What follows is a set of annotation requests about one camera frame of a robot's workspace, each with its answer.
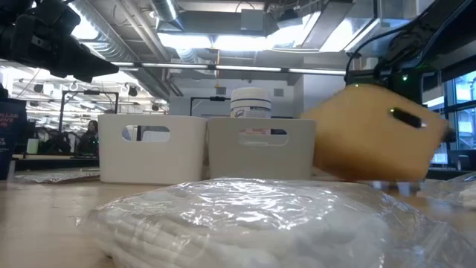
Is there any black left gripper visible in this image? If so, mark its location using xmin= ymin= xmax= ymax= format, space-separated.
xmin=0 ymin=0 xmax=120 ymax=83

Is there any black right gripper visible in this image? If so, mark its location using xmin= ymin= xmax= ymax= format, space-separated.
xmin=344 ymin=59 xmax=457 ymax=144

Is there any clear bag of cotton balls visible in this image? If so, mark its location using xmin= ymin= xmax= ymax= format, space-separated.
xmin=418 ymin=171 xmax=476 ymax=209

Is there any yellow plastic bin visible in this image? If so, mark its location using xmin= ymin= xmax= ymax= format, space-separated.
xmin=300 ymin=83 xmax=450 ymax=183

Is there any clear bandage pack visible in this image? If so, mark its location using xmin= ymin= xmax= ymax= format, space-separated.
xmin=13 ymin=167 xmax=100 ymax=185

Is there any white wipes canister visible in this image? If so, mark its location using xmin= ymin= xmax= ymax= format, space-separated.
xmin=230 ymin=86 xmax=273 ymax=145

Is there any clear bag of cotton pads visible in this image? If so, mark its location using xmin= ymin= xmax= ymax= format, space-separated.
xmin=86 ymin=177 xmax=476 ymax=268

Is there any person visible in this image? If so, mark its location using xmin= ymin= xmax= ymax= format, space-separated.
xmin=36 ymin=128 xmax=71 ymax=154
xmin=76 ymin=119 xmax=100 ymax=156

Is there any dark background desk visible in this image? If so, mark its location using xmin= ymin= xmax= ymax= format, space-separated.
xmin=13 ymin=153 xmax=100 ymax=171

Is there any dark printed banner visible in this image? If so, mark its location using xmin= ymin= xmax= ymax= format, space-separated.
xmin=0 ymin=97 xmax=29 ymax=180

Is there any white plastic bin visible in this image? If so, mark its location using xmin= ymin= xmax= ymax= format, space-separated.
xmin=97 ymin=113 xmax=208 ymax=185

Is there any long ceiling light fixture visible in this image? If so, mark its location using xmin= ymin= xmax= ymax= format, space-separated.
xmin=111 ymin=61 xmax=349 ymax=77

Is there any grey plastic bin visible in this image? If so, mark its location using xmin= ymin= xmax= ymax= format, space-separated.
xmin=206 ymin=117 xmax=317 ymax=181

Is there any tall black rig frame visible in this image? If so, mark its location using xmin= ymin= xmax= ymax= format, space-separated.
xmin=57 ymin=89 xmax=120 ymax=144

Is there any silver ceiling duct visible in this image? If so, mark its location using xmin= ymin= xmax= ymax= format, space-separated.
xmin=150 ymin=0 xmax=180 ymax=24

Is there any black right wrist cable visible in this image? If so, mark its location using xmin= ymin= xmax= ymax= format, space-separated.
xmin=344 ymin=20 xmax=414 ymax=81

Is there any low black rig frame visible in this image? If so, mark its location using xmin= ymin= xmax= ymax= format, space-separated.
xmin=189 ymin=95 xmax=232 ymax=117

